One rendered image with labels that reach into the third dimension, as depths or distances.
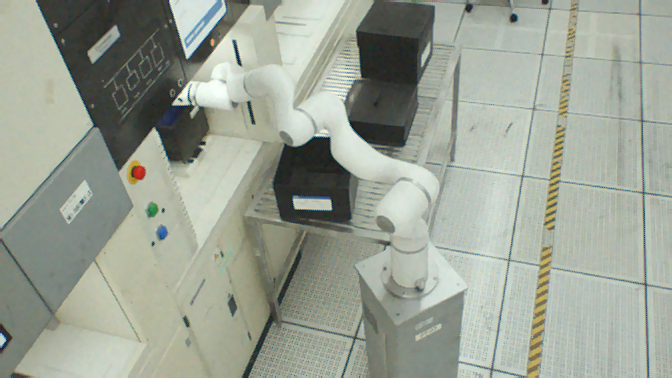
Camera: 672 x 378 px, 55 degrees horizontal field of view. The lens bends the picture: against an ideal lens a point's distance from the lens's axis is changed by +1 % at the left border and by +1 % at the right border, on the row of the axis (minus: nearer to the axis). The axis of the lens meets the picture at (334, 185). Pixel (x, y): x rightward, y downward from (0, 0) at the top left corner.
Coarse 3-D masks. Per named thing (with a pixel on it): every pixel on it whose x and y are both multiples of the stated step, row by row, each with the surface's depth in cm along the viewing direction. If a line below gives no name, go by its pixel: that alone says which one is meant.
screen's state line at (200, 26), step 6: (216, 6) 201; (222, 6) 204; (210, 12) 198; (216, 12) 201; (204, 18) 195; (210, 18) 198; (198, 24) 192; (204, 24) 196; (192, 30) 189; (198, 30) 193; (192, 36) 190; (186, 42) 187
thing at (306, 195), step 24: (312, 144) 245; (288, 168) 248; (312, 168) 250; (336, 168) 249; (288, 192) 226; (312, 192) 225; (336, 192) 223; (288, 216) 236; (312, 216) 234; (336, 216) 232
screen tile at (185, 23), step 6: (174, 0) 178; (180, 0) 181; (186, 0) 184; (192, 0) 187; (174, 6) 179; (180, 6) 181; (198, 6) 191; (192, 12) 188; (198, 12) 191; (186, 18) 185; (192, 18) 188; (180, 24) 183; (186, 24) 186; (186, 30) 186
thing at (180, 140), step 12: (192, 108) 235; (180, 120) 229; (192, 120) 237; (204, 120) 245; (168, 132) 227; (180, 132) 230; (192, 132) 238; (204, 132) 247; (168, 144) 231; (180, 144) 231; (192, 144) 239; (204, 144) 249; (168, 156) 236; (180, 156) 234
